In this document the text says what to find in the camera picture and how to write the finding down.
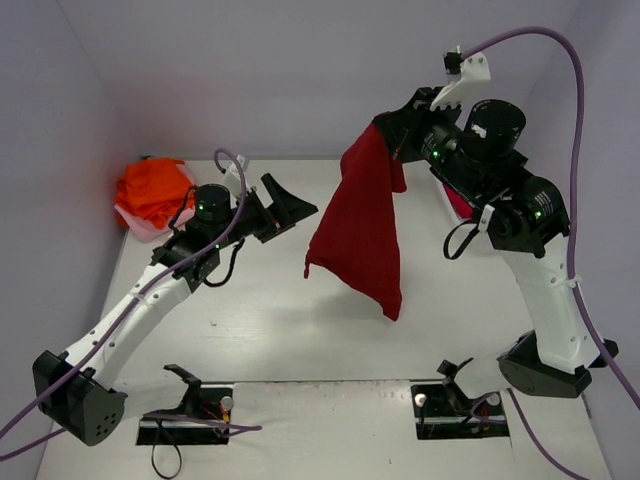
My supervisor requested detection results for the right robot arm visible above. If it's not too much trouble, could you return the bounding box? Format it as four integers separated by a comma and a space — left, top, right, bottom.
373, 87, 607, 412

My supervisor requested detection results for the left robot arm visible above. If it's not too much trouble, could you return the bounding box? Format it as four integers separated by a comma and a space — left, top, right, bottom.
32, 174, 318, 446

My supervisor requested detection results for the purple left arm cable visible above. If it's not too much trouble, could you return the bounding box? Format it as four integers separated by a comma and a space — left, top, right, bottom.
0, 148, 263, 461

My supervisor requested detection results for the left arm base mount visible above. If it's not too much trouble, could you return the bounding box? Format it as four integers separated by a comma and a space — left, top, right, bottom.
135, 363, 236, 477

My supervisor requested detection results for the dark red t shirt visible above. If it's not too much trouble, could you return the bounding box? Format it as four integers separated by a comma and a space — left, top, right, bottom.
303, 124, 407, 321

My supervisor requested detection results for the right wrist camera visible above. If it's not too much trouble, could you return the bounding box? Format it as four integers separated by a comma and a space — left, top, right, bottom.
430, 46, 491, 111

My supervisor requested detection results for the pink folded t shirt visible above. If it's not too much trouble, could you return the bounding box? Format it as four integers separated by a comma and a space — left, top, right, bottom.
113, 164, 201, 244

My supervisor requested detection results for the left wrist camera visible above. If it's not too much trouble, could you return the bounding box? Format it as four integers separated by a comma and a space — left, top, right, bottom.
222, 155, 248, 198

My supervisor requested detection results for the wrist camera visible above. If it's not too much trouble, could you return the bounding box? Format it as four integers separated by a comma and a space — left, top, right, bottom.
430, 46, 491, 111
222, 155, 248, 198

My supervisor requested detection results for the red t shirt in basket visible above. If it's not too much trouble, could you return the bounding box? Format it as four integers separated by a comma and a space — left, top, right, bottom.
438, 183, 473, 222

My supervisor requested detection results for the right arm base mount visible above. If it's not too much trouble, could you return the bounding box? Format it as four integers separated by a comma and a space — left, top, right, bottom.
410, 358, 510, 441

